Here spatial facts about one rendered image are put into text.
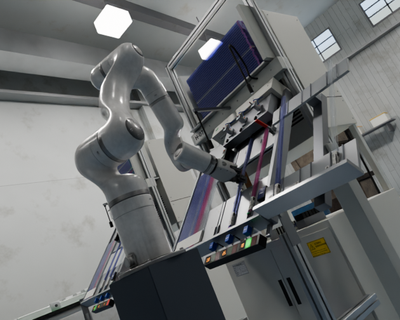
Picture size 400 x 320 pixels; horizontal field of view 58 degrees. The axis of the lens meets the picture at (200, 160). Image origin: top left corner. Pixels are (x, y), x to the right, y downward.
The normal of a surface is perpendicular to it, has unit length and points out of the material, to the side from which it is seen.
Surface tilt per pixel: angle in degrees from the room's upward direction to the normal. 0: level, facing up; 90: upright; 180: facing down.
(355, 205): 90
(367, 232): 90
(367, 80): 90
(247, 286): 90
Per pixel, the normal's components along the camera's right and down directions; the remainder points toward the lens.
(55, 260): 0.66, -0.45
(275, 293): -0.76, 0.14
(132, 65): 0.65, 0.13
